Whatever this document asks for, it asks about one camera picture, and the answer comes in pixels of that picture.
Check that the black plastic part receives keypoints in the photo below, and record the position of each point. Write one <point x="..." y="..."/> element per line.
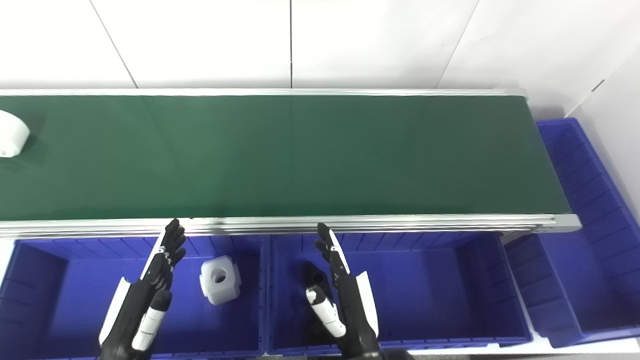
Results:
<point x="312" y="274"/>

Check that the white cube part with hole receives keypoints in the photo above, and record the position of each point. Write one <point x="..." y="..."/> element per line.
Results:
<point x="220" y="285"/>

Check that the white octagonal plastic part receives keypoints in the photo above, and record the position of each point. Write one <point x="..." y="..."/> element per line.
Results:
<point x="11" y="135"/>

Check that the green conveyor belt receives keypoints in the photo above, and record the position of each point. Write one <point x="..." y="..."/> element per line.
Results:
<point x="300" y="155"/>

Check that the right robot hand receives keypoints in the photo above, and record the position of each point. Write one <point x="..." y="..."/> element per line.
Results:
<point x="352" y="310"/>

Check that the blue plastic bin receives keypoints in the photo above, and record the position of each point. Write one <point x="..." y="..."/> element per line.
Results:
<point x="595" y="260"/>
<point x="75" y="300"/>
<point x="430" y="290"/>

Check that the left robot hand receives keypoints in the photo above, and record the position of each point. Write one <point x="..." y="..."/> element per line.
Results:
<point x="135" y="305"/>

